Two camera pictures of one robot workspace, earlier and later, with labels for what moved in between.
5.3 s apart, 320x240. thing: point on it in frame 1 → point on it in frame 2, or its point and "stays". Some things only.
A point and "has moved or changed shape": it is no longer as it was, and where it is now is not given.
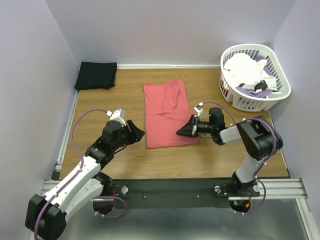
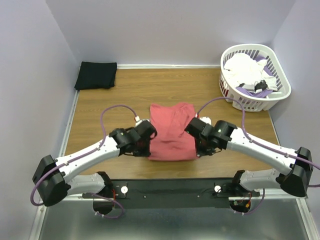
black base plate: (176, 193) stays
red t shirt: (167, 111) has moved or changed shape
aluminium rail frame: (278, 214) stays
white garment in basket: (241, 68) stays
